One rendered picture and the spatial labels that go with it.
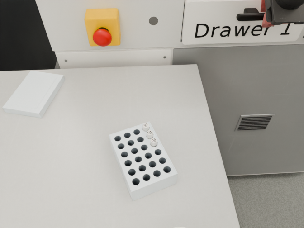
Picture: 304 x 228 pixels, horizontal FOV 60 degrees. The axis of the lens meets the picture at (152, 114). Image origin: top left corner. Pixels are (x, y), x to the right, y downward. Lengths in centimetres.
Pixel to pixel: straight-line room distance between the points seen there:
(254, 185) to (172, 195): 97
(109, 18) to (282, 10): 34
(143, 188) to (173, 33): 39
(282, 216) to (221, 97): 73
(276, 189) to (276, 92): 66
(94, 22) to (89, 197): 36
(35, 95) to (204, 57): 43
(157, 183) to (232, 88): 47
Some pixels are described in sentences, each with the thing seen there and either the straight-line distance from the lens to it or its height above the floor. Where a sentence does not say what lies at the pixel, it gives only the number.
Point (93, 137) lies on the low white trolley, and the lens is 55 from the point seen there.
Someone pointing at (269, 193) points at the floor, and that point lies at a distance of 143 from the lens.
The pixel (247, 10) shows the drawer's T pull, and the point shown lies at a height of 91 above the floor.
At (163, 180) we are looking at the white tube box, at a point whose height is 79.
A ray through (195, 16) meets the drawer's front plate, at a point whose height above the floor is 89.
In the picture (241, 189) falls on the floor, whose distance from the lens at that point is 139.
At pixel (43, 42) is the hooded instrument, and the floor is 30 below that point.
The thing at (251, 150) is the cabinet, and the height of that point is 29.
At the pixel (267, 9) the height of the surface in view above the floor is 95.
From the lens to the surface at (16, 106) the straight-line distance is 65.
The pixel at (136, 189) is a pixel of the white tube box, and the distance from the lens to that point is 44.
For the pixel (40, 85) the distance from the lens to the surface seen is 67.
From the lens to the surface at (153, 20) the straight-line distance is 65.
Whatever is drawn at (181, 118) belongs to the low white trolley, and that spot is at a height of 76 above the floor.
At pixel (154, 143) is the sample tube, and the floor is 81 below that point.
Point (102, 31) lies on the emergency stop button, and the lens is 59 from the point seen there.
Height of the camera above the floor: 120
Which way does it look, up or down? 49 degrees down
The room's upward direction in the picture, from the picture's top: straight up
